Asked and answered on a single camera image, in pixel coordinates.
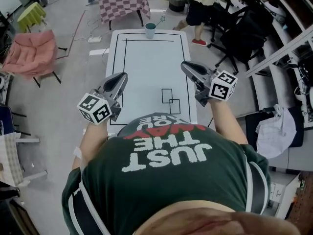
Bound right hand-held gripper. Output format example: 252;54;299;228
180;60;239;107

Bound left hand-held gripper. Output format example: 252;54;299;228
76;71;129;126

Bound teal cup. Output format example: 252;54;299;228
144;23;157;40

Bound person's left forearm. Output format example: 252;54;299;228
72;120;110;170

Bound person's right forearm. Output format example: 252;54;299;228
210;99;249;145

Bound white table with black lines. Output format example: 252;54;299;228
105;29;199;134

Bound black office chair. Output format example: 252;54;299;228
206;0;274;75

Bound woven basket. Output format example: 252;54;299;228
168;0;192;12

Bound pink folding chair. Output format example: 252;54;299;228
2;29;68;88

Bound pink checked covered table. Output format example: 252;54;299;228
99;0;151;30

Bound white checked cloth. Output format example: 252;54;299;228
256;103;298;159

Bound yellow-green stool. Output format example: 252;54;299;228
17;1;47;33

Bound blue chair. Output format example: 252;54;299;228
0;104;31;137

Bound black bag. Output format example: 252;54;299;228
244;105;305;148

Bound person's green printed t-shirt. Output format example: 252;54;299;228
61;112;271;235

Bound beige checked covered table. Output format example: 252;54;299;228
0;132;48;187

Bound grey table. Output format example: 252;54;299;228
268;126;313;173

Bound white drawer cabinet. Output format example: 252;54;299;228
265;171;301;220

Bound person's face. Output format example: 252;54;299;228
138;201;301;235

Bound white shelf frame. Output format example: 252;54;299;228
246;0;313;129

